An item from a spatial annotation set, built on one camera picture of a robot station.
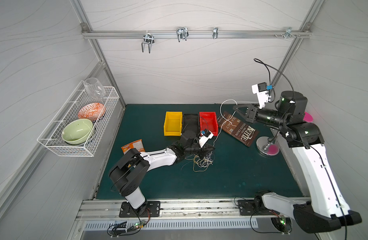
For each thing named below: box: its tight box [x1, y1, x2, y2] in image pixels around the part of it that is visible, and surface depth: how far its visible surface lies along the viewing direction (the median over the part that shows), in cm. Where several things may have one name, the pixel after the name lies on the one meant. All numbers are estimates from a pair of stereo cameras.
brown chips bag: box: [217, 111, 259, 147], surface depth 103 cm
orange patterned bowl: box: [78, 102, 106, 121], surface depth 72 cm
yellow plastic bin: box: [163, 111, 183, 136], surface depth 109 cm
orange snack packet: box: [121, 139, 146, 155], surface depth 97 cm
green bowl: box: [61, 119, 93, 146], surface depth 62 cm
